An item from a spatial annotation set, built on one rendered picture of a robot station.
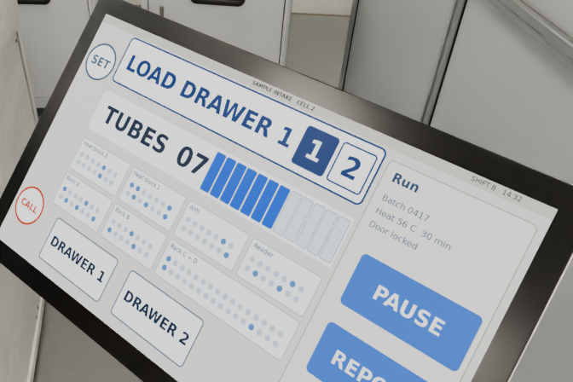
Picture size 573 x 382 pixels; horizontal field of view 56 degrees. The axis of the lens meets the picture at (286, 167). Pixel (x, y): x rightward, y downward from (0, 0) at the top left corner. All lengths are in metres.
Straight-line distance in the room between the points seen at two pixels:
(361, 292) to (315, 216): 0.07
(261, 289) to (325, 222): 0.08
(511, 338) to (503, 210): 0.09
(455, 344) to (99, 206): 0.35
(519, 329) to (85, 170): 0.42
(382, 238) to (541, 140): 0.89
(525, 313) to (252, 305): 0.21
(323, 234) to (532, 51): 0.96
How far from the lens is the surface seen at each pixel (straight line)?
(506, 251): 0.42
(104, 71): 0.61
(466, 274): 0.42
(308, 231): 0.45
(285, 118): 0.48
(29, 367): 1.65
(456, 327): 0.43
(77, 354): 1.76
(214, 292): 0.49
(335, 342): 0.45
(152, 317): 0.52
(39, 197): 0.63
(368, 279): 0.43
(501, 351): 0.43
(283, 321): 0.46
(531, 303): 0.42
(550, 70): 1.28
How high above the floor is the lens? 1.41
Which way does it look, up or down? 36 degrees down
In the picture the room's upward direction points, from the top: 7 degrees clockwise
